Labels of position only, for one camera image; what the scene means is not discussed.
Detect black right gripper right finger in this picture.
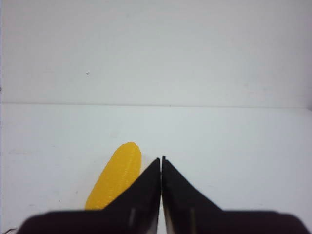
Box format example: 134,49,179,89
162,157,309,234

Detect yellow plastic corn cob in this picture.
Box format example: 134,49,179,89
85,142,142,210

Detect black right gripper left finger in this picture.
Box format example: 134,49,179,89
18,158,160,234

